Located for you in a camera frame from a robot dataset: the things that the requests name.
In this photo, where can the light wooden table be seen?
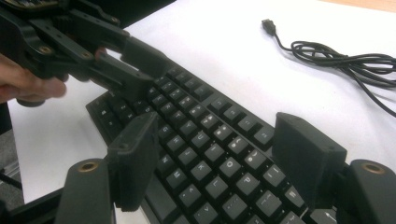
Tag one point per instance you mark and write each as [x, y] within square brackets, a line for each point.
[367, 4]

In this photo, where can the black computer keyboard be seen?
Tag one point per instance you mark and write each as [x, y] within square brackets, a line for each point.
[218, 155]

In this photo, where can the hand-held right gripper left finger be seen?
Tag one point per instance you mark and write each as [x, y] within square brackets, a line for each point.
[137, 155]

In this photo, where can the white table cover board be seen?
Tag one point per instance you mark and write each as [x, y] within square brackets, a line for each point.
[233, 68]

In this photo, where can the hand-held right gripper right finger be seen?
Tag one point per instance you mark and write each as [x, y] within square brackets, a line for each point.
[305, 155]

